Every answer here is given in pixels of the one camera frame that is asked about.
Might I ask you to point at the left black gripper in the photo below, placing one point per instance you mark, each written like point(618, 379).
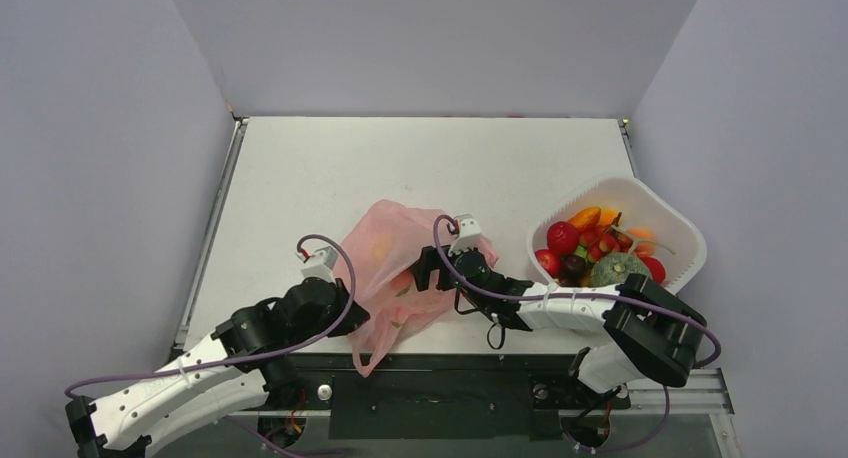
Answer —
point(355, 319)

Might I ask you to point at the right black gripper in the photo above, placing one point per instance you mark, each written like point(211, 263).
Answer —
point(433, 268)

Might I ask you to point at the pink plastic bag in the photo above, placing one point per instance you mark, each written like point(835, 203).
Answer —
point(392, 319)

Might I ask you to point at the orange fake mango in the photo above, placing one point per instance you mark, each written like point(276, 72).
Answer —
point(586, 219)

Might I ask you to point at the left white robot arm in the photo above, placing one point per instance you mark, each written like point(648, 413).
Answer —
point(242, 364)

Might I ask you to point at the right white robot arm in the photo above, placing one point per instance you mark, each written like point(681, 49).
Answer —
point(652, 333)

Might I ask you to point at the fake fruit with green leaf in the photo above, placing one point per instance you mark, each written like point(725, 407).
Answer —
point(402, 284)

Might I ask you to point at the yellow fake fruit in bag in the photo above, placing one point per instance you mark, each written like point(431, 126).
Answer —
point(380, 249)

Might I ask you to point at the red fake tomato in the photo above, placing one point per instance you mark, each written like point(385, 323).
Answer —
point(563, 238)

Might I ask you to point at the dark purple fake plum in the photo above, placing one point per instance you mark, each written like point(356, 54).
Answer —
point(572, 269)

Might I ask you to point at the red fake cherry bunch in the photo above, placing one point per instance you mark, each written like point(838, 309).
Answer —
point(602, 240)

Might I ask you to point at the green fake melon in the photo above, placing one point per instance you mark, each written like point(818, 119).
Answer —
point(615, 268)

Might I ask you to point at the yellow fake bell pepper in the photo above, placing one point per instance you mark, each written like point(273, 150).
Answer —
point(607, 217)

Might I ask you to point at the orange fake fruit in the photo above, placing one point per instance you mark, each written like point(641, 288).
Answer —
point(645, 241)

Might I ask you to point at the red fake fruit right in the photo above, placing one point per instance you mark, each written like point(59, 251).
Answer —
point(656, 268)

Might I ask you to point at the white plastic basket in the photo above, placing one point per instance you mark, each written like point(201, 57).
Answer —
point(660, 230)

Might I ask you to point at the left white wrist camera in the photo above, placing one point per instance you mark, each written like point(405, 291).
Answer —
point(320, 264)

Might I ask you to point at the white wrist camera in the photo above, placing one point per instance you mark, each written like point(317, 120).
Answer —
point(468, 234)
point(320, 264)

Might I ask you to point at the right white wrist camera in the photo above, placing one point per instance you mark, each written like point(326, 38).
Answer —
point(468, 234)

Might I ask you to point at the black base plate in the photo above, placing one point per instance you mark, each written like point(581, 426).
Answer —
point(441, 396)

